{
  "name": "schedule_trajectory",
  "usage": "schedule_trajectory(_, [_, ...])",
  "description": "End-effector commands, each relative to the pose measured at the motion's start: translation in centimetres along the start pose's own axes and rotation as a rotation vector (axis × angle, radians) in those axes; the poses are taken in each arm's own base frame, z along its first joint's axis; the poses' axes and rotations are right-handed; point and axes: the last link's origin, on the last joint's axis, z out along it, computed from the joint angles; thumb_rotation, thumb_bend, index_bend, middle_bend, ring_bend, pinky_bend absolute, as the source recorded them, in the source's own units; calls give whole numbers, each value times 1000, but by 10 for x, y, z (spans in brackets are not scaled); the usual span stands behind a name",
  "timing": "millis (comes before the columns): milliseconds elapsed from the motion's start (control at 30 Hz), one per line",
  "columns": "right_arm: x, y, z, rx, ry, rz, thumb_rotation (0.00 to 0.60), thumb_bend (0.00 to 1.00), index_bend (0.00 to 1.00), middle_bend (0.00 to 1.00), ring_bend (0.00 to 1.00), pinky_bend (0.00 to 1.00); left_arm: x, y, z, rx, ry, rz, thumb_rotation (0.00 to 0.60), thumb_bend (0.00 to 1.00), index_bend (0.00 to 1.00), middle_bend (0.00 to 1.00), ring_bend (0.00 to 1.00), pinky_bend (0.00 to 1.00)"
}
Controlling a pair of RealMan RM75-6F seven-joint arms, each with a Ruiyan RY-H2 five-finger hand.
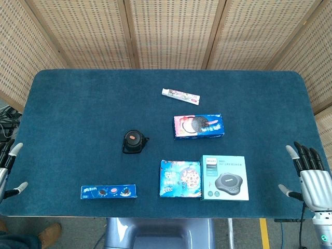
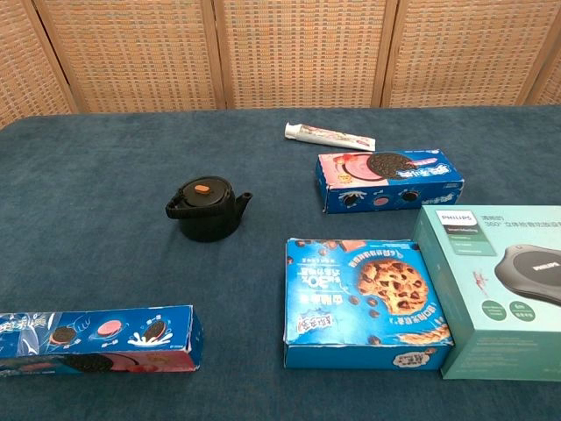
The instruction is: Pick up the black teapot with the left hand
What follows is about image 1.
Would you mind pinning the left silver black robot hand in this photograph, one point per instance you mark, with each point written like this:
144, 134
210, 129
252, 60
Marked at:
3, 176

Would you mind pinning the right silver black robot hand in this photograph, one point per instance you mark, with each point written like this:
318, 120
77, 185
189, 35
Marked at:
315, 186

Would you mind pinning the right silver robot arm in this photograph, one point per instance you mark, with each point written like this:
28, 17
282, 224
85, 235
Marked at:
324, 228

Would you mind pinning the black bar under table edge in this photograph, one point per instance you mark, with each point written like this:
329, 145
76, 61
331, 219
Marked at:
289, 220

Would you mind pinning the dark blue trouser leg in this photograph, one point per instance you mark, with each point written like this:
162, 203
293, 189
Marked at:
18, 241

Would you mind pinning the yellow floor tape strip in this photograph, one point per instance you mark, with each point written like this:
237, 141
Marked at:
264, 233

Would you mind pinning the brown shoe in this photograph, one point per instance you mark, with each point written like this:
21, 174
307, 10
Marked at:
50, 231

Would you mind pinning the teal speakerphone box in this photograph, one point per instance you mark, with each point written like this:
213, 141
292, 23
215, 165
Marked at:
224, 178

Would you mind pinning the white metal table leg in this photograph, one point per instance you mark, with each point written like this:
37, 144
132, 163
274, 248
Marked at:
229, 233

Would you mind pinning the long blue Oreo box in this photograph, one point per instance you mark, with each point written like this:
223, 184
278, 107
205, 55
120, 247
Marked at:
108, 191

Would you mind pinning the pink and blue Oreo box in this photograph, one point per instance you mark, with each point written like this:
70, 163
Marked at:
198, 126

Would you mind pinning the square blue snack box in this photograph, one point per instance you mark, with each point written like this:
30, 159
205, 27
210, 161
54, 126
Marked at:
180, 179

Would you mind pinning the white toothpaste tube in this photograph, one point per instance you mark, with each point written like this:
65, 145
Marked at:
180, 96

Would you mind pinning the blue-grey robot torso base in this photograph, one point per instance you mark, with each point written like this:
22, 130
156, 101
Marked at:
159, 233

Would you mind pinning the woven bamboo folding screen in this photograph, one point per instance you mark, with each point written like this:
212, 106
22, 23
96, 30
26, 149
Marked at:
166, 31

